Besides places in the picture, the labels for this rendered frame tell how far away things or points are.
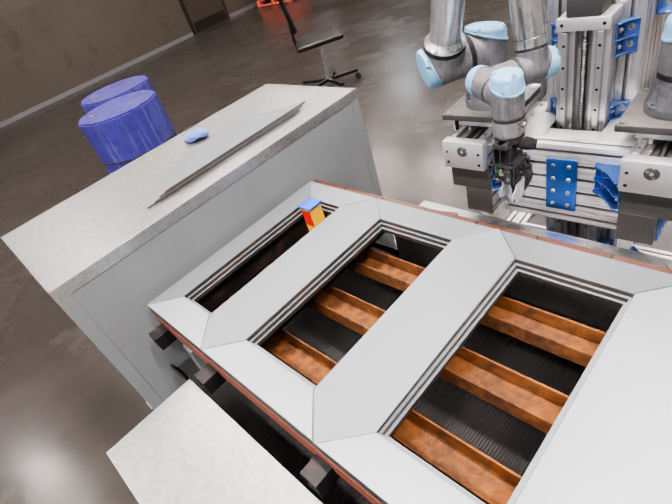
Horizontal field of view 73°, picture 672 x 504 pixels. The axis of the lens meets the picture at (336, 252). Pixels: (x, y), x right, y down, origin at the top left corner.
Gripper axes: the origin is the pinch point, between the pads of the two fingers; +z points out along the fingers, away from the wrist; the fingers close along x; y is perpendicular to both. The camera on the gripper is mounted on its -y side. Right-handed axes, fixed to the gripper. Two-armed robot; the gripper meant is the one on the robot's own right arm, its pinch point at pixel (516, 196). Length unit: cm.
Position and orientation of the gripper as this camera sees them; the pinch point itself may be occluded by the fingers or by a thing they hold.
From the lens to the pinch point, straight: 135.2
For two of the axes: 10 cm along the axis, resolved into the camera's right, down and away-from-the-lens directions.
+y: -6.6, 5.9, -4.6
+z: 2.7, 7.6, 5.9
